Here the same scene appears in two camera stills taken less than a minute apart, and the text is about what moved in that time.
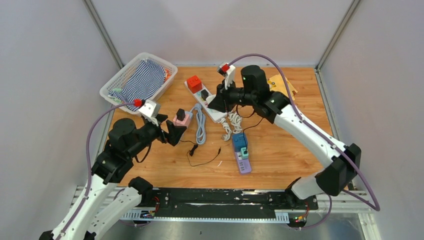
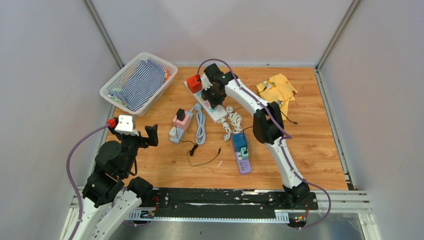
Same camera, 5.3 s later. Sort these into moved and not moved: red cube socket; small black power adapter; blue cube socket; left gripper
Moved: left gripper
Not moved: small black power adapter; red cube socket; blue cube socket
